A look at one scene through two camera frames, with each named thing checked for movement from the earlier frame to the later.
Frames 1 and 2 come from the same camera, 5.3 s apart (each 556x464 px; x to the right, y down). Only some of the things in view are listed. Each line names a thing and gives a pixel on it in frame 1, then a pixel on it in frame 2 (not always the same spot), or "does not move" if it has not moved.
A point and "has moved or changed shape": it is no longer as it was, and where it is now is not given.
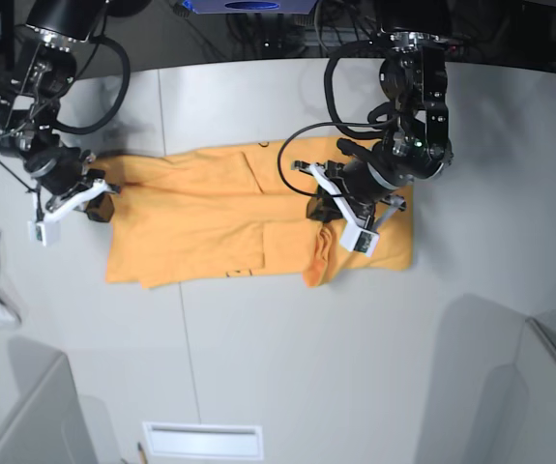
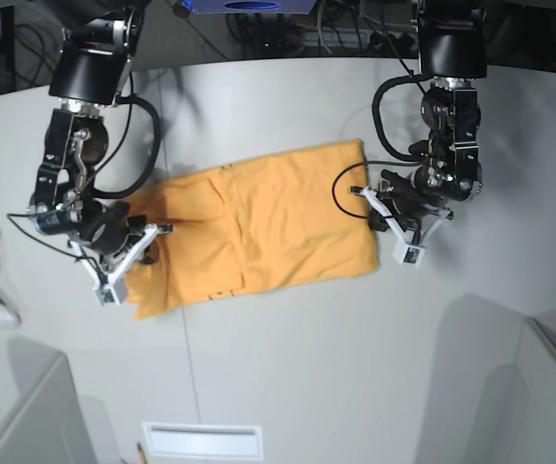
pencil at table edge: (142, 455) does not move
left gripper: (58, 169) to (109, 227)
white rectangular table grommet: (204, 441) does not move
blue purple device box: (251, 6) does not move
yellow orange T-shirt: (232, 214) has moved or changed shape
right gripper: (362, 181) to (404, 201)
